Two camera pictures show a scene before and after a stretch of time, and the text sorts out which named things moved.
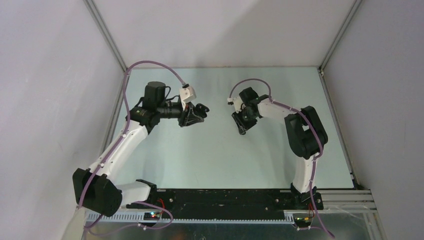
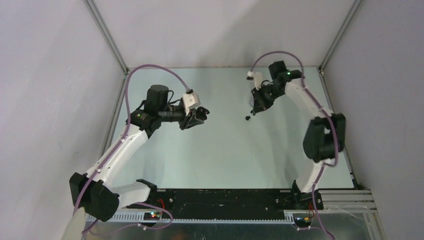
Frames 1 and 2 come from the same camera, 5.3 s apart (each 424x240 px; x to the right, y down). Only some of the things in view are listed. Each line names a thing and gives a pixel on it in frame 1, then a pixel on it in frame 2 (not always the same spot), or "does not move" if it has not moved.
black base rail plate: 222,203 does not move
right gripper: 243,126 → 260,104
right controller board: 302,221 does not move
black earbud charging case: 200,110 does not move
